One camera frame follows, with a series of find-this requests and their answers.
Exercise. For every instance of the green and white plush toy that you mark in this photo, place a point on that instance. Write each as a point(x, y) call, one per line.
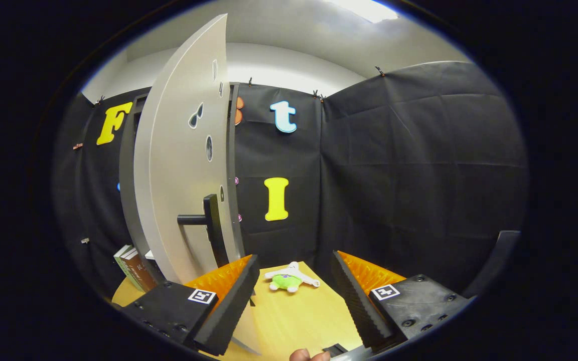
point(285, 282)

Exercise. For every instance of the dark grey cabinet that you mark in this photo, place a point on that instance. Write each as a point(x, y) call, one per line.
point(127, 190)

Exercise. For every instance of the white cabinet shelf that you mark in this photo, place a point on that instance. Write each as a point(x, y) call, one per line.
point(149, 255)

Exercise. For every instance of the green book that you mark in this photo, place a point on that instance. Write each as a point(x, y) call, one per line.
point(121, 261)

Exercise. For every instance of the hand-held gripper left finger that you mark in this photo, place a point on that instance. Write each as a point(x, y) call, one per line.
point(231, 311)

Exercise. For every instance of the black backdrop cloth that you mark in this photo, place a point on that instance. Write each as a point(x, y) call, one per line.
point(419, 175)

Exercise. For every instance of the long ceiling light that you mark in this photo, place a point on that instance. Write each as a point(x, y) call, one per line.
point(369, 10)

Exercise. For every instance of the beige cabinet door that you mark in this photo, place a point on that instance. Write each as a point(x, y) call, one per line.
point(173, 175)

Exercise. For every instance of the olive brown book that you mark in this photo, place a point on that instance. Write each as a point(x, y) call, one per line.
point(127, 250)

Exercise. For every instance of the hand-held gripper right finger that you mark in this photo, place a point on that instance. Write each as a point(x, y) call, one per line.
point(356, 308)

